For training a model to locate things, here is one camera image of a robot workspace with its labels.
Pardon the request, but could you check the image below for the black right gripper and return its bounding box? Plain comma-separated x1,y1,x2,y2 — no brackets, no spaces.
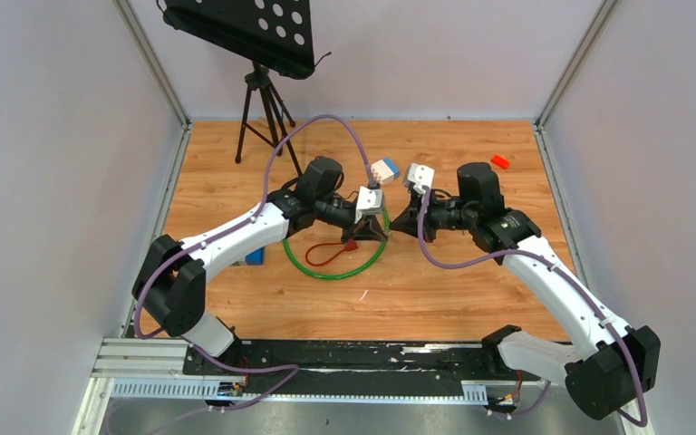
390,188,477,243

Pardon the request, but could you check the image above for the green cable lock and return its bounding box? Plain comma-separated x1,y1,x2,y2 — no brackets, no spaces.
282,209,391,281

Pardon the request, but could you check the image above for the red cable lock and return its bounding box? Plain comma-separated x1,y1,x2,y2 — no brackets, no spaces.
304,239,359,267

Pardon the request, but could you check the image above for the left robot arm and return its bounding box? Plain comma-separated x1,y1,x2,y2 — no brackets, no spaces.
132,156,398,374

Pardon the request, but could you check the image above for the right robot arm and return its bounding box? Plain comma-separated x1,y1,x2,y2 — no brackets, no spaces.
391,162,661,428

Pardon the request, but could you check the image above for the white and blue toy brick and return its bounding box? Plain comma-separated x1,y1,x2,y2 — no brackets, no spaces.
370,157,401,186

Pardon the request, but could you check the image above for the small red brick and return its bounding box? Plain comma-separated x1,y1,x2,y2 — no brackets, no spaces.
490,154,511,169

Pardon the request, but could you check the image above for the blue green striped block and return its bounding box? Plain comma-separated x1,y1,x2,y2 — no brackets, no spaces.
243,247,266,266

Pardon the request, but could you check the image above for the black tripod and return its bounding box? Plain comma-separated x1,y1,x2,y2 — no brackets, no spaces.
234,62,296,164

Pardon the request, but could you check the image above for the black perforated stand tray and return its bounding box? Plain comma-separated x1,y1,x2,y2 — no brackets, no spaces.
157,0,319,80

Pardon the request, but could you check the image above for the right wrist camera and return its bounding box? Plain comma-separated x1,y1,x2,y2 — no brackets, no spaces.
402,163,435,196

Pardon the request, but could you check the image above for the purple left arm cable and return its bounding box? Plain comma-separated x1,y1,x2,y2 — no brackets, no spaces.
132,113,382,415

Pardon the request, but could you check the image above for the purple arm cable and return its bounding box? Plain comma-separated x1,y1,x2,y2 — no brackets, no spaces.
417,188,650,429
132,113,382,415

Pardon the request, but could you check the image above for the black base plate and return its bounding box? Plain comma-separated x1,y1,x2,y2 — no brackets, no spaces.
182,339,543,399

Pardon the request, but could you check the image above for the white slotted cable duct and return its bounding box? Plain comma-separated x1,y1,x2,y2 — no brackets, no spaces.
110,380,488,405

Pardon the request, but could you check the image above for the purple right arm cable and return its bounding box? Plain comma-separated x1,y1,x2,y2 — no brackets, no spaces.
417,188,650,429

